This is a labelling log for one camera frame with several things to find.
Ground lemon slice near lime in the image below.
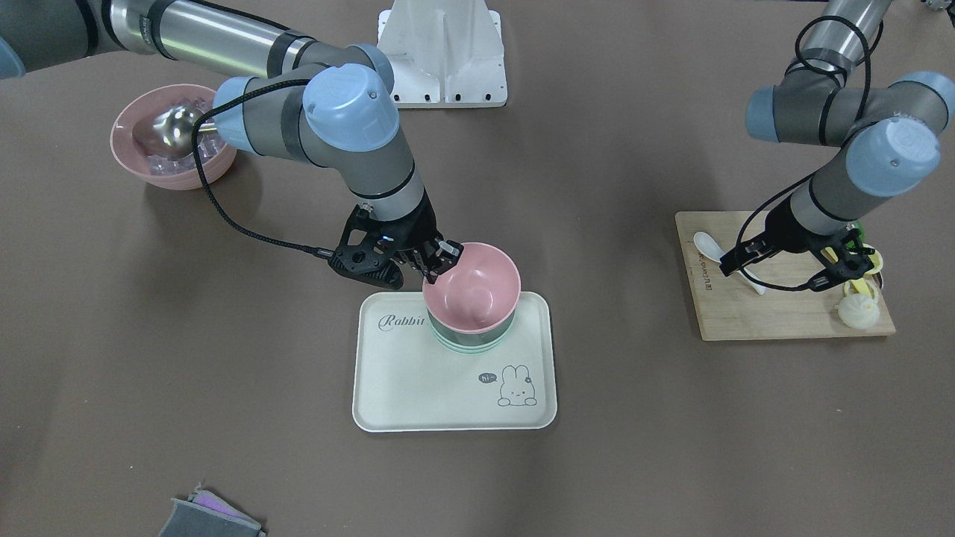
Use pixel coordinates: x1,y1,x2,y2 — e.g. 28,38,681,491
863,242,884,276

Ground white ceramic spoon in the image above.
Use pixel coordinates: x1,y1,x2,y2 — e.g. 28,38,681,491
693,231,766,295

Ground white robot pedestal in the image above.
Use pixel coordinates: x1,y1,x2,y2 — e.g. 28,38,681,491
378,1,509,109

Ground metal ice scoop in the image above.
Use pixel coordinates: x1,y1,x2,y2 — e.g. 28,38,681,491
132,103,217,160

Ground large pink bowl with ice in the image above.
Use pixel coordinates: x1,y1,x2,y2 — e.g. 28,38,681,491
109,83,237,190

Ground yellow plastic knife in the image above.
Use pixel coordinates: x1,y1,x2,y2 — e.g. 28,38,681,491
843,278,877,299

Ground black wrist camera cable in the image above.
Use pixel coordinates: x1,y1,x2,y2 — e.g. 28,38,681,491
192,78,336,258

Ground grey folded cloth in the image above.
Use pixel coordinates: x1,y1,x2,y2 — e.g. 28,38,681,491
158,487,267,536

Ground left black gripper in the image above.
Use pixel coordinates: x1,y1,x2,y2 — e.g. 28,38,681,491
719,201,874,292

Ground green lime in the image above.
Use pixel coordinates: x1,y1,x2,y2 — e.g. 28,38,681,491
853,220,865,242

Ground cream rabbit tray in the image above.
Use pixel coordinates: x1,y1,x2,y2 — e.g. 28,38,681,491
352,292,558,433

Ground green stacked bowls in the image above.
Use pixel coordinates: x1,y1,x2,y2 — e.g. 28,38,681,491
428,312,516,354

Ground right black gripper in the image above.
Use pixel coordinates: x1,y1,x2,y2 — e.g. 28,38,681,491
328,195,465,290

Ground bamboo cutting board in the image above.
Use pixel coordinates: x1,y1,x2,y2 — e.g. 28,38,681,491
675,211,896,341

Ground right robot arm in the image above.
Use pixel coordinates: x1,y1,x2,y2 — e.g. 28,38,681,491
1,1,465,290

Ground small pink bowl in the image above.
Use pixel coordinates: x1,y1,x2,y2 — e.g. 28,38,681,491
422,242,522,334

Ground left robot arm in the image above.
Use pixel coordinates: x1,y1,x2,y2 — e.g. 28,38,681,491
720,1,954,292

